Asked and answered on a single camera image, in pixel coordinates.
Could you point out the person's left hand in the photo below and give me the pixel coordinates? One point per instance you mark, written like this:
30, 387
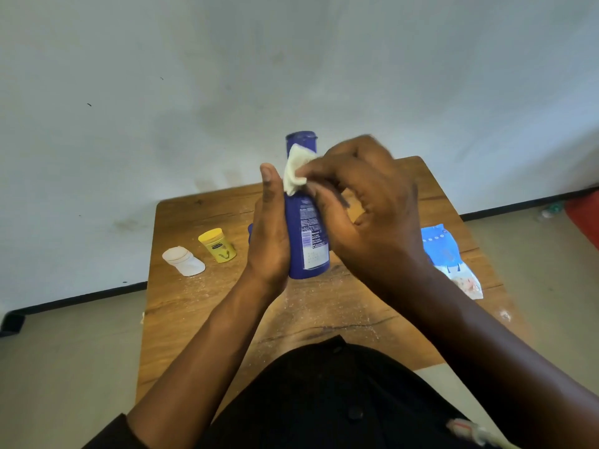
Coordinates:
269, 243

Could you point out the person's right hand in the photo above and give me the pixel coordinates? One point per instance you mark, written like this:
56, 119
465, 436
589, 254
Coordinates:
374, 219

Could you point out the dark blue bottle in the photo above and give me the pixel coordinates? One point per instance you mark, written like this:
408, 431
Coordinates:
306, 238
250, 232

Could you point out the yellow bottle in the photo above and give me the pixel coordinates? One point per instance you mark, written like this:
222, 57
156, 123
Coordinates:
217, 245

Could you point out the white wipe cloth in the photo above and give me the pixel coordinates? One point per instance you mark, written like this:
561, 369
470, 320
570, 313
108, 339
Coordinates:
295, 170

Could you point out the blue wet wipes pack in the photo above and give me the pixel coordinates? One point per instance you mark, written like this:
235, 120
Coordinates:
447, 257

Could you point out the white bottle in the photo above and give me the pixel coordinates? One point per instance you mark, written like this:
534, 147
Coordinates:
183, 261

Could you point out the person's right forearm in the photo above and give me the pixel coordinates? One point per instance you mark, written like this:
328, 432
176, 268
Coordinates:
515, 364

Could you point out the person's left forearm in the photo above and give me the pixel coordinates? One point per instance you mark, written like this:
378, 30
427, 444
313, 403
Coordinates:
192, 364

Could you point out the person's black clothing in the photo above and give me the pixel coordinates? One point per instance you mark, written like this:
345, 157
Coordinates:
327, 397

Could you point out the wooden table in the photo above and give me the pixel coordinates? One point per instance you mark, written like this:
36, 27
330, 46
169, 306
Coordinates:
196, 299

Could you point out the green white floor litter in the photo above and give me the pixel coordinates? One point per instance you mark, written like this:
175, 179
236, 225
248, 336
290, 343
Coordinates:
550, 211

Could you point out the red floor object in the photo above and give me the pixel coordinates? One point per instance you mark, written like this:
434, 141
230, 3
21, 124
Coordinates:
585, 219

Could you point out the black floor block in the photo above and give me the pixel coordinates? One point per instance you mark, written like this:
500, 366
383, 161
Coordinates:
11, 322

